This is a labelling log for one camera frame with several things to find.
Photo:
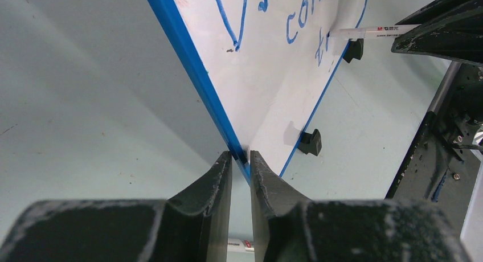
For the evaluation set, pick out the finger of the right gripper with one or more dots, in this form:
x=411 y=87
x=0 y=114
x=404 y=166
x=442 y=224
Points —
x=455 y=35
x=431 y=11

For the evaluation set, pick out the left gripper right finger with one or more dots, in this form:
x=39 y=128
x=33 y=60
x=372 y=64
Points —
x=289 y=226

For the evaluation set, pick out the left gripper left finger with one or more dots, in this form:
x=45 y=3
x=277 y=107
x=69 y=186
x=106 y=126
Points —
x=190 y=226

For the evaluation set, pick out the blue whiteboard marker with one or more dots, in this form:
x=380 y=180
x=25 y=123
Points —
x=372 y=32

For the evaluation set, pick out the blue framed whiteboard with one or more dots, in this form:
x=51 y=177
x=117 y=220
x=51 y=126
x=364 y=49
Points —
x=261 y=67

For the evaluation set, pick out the black whiteboard marker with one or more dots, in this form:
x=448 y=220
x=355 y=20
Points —
x=242 y=246

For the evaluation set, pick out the left black whiteboard clip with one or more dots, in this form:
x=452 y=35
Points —
x=310 y=143

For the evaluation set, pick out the black whiteboard clip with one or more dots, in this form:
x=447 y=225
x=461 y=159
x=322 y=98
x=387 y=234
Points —
x=310 y=143
x=354 y=50

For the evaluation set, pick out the right black whiteboard clip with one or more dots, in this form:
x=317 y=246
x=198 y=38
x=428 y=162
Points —
x=354 y=50

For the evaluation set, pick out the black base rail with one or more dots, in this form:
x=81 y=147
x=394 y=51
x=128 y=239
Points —
x=443 y=160

